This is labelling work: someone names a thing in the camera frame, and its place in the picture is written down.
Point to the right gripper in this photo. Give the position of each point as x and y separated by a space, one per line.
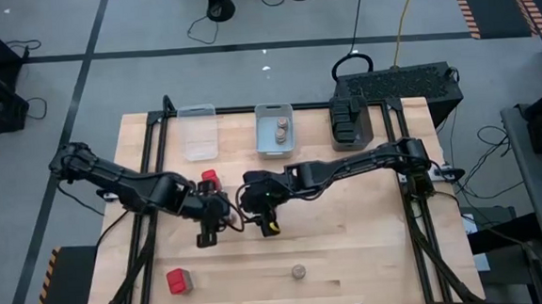
266 190

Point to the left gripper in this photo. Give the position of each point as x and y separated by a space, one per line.
206 205

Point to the red-lidded paprika tin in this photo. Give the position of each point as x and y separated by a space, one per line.
211 177
177 281

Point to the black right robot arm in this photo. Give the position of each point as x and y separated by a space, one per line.
347 166

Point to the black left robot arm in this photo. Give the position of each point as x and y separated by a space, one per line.
127 184

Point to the grey plastic bin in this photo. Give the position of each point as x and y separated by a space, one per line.
265 138

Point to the clear plastic bin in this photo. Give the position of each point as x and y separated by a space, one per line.
197 133

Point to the black plastic bin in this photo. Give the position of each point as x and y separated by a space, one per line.
366 132

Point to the black mat orange striped edge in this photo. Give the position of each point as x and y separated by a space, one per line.
493 1
72 287

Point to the black floor stand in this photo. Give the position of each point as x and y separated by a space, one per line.
219 6

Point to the grey desk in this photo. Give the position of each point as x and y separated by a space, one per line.
537 192

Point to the black metal table frame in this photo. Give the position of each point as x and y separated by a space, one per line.
387 121

